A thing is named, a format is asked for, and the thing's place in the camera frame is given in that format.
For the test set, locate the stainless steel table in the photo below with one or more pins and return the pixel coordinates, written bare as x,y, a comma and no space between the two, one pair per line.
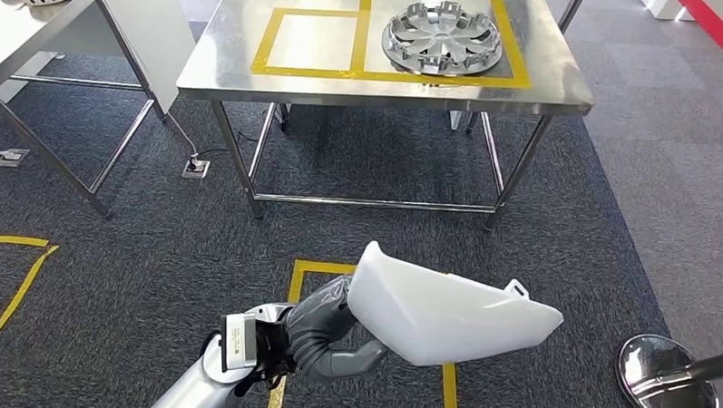
19,46

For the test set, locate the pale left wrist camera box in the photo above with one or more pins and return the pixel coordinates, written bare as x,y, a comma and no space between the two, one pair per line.
239,342

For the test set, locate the red barrier belt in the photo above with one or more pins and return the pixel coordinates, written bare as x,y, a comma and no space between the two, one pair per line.
704,17

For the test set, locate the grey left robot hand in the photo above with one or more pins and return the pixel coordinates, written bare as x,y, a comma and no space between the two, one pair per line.
320,318

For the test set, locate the chrome stanchion post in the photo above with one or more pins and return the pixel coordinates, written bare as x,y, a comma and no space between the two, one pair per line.
574,6
656,372

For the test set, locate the white partition panel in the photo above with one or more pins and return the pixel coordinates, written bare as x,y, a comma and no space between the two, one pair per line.
20,79
151,48

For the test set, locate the white plastic body panel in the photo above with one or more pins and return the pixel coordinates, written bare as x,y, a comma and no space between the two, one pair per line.
438,320

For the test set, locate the silver wheel hubcap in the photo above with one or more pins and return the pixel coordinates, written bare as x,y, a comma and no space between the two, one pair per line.
446,40

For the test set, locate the stainless steel workbench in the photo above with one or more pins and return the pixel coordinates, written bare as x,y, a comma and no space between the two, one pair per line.
224,63

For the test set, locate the yellow tape on workbench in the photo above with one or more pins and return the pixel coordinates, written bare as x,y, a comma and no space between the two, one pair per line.
360,34

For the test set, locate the yellow floor tape square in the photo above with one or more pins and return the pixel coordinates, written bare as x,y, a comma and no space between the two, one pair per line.
14,240
315,267

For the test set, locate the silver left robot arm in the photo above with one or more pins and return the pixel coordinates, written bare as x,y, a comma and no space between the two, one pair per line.
188,401

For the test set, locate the floor power socket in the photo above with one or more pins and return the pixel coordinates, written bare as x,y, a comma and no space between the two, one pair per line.
195,171
12,158

